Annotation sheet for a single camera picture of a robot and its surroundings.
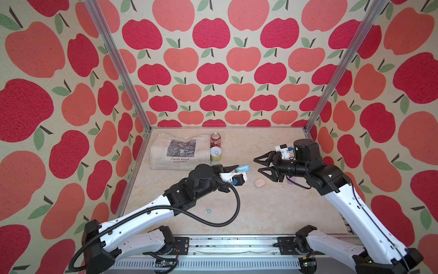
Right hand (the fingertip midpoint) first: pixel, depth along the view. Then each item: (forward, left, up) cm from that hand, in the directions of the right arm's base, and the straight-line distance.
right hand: (256, 167), depth 65 cm
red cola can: (+30, +20, -21) cm, 42 cm away
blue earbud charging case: (-2, +5, +1) cm, 6 cm away
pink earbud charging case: (+9, -6, -29) cm, 31 cm away
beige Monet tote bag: (+21, +42, -22) cm, 52 cm away
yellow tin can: (+24, +20, -25) cm, 40 cm away
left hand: (-2, +7, -1) cm, 7 cm away
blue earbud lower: (-9, +20, -30) cm, 37 cm away
